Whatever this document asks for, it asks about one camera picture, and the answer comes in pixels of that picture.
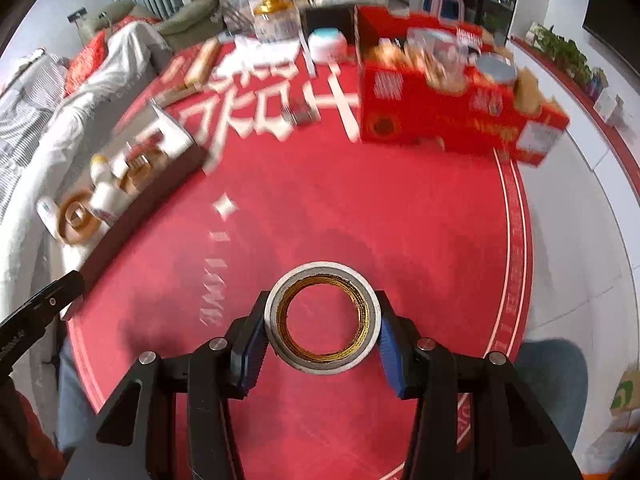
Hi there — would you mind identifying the flat red gift box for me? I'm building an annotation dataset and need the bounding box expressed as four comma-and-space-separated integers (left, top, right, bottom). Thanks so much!
150, 40, 223, 106

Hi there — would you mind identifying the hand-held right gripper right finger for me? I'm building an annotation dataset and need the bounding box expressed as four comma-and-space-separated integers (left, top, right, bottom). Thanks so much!
372, 290, 583, 480

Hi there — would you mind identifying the glass jar with gold lid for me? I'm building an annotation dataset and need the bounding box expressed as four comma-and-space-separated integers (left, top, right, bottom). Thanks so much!
250, 0, 301, 43

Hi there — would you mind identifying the brown ring-shaped disc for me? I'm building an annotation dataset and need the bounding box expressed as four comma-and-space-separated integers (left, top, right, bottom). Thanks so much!
55, 195, 101, 246

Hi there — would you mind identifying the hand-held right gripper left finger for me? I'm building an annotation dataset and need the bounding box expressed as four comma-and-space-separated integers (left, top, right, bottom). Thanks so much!
75, 290, 273, 480

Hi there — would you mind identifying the shallow grey box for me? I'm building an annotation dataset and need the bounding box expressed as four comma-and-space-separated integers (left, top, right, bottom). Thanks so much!
35, 102, 208, 318

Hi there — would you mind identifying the black television screen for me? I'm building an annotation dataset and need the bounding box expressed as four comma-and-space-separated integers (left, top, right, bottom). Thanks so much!
582, 0, 640, 61

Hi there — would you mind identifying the pink plastic stool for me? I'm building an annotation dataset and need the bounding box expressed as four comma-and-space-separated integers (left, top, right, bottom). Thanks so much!
422, 0, 468, 23

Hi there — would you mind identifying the green potted plant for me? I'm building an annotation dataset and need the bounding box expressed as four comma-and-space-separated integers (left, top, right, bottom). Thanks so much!
530, 22, 608, 101

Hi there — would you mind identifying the white cream jar teal band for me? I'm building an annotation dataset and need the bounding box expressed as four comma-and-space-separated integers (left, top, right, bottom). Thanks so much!
306, 27, 348, 63

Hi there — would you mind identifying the black box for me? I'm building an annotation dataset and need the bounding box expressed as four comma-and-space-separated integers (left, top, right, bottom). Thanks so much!
302, 4, 358, 41

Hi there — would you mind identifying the person's leg in jeans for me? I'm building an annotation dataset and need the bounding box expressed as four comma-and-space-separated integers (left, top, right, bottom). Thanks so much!
515, 337, 588, 461
57, 335, 101, 461

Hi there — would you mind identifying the red cardboard carton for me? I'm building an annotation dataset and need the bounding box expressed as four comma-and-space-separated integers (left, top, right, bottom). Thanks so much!
355, 5, 571, 166

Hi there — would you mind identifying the sofa with grey cover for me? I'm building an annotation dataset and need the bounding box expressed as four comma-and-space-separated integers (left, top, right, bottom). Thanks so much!
0, 25, 171, 411

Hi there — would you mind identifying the person's left forearm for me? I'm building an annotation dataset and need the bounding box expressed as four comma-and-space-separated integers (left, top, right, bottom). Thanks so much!
0, 385, 66, 480

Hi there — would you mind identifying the wide white tape roll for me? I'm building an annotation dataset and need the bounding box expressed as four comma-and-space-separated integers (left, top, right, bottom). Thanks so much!
36, 196, 63, 236

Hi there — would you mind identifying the person's right leg in jeans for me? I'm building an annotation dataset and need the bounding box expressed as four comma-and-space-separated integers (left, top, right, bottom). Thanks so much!
515, 337, 588, 461

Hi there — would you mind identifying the red embroidered cushion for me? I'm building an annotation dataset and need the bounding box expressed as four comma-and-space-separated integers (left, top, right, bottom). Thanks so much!
65, 30, 108, 96

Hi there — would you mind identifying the grey flat strip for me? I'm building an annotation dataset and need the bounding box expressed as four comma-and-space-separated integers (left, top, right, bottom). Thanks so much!
297, 32, 320, 78

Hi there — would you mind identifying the paper bag green print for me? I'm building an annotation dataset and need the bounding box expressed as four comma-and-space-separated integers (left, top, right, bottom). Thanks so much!
585, 367, 640, 476

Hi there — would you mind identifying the white paper napkin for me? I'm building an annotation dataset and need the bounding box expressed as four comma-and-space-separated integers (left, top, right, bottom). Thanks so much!
232, 35, 303, 66

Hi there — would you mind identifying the person's left leg in jeans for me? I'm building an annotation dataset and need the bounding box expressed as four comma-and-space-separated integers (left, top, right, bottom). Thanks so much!
57, 335, 101, 461

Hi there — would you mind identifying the green armchair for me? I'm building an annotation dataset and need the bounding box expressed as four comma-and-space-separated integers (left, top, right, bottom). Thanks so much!
82, 0, 223, 53

